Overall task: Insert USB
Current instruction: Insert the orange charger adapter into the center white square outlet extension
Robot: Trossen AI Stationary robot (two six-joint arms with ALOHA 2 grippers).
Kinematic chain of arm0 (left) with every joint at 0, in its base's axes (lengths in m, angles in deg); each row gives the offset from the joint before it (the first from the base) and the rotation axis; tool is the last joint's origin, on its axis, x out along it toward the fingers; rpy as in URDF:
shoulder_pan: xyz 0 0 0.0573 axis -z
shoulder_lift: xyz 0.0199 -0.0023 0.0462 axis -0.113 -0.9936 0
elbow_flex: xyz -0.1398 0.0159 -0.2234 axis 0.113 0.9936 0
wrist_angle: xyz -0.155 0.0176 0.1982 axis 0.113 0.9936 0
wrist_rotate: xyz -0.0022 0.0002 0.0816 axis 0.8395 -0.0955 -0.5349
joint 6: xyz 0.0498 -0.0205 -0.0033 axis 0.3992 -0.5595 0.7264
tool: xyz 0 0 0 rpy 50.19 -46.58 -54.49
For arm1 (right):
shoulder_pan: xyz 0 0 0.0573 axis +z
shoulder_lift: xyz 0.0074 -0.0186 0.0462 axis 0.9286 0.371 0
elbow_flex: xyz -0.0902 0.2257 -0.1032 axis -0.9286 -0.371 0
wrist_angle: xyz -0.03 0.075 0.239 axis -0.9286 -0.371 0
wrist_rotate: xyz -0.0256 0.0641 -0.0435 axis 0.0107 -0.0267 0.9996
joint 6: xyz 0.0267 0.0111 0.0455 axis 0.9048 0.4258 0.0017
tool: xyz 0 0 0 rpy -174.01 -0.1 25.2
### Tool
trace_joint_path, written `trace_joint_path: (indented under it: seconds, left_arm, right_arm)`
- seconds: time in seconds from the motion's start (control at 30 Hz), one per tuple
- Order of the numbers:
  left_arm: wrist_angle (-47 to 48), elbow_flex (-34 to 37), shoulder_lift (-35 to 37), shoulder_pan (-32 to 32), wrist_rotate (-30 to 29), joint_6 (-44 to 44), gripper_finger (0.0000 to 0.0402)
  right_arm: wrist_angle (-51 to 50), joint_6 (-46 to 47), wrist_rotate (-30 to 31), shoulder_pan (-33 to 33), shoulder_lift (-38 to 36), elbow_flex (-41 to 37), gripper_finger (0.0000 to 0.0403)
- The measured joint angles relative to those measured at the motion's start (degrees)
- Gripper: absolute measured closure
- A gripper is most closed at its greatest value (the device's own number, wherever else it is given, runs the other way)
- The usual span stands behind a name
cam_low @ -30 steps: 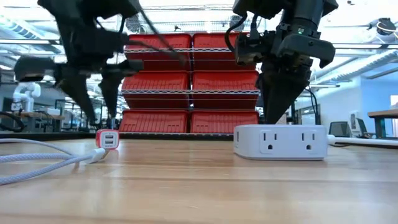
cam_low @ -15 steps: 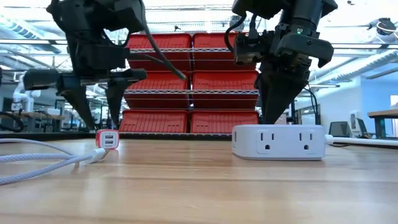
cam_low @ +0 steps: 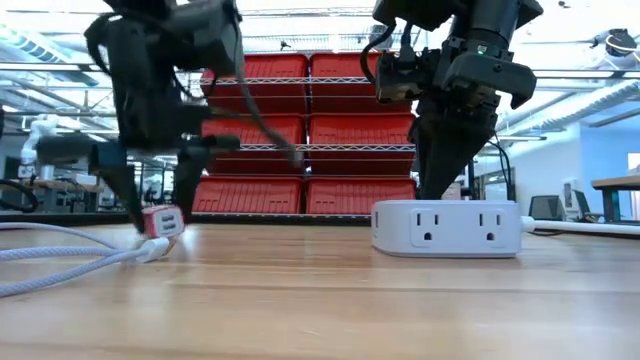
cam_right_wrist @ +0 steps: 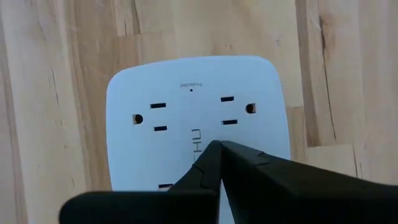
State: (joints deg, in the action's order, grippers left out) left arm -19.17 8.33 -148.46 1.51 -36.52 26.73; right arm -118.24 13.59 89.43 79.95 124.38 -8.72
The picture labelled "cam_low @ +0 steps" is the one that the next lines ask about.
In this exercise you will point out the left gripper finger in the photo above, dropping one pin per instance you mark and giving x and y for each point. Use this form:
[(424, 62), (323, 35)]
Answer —
[(187, 185), (125, 195)]

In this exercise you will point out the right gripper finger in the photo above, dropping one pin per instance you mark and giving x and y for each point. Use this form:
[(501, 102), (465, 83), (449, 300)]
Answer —
[(445, 160)]

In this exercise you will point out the red USB wall charger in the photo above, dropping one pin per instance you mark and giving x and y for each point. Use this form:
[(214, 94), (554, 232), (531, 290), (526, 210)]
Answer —
[(162, 222)]

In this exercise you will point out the white square power strip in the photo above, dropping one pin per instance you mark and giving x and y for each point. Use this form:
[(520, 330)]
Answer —
[(450, 245)]

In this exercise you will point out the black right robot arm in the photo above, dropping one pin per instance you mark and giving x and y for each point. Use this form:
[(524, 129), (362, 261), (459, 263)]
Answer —
[(490, 20)]

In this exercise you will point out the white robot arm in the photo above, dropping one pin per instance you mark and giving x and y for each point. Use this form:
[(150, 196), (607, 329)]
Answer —
[(37, 130)]

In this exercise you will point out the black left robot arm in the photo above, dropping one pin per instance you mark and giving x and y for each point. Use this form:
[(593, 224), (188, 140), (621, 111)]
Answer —
[(145, 75)]

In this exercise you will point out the wooden top workbench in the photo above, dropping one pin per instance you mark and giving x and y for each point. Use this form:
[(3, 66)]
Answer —
[(65, 186)]

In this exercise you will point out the black office chair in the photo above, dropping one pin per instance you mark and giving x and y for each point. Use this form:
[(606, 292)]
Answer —
[(545, 206)]

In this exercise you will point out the black round ceiling fixture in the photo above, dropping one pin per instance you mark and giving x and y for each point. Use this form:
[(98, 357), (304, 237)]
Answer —
[(620, 42)]

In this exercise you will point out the wooden desk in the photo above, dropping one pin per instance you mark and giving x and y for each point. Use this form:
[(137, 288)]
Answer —
[(615, 182)]

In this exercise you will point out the black table frame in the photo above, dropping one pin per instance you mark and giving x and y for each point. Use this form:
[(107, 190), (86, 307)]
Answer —
[(75, 218)]

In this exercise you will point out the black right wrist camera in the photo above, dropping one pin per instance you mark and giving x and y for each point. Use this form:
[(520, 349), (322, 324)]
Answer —
[(405, 77)]

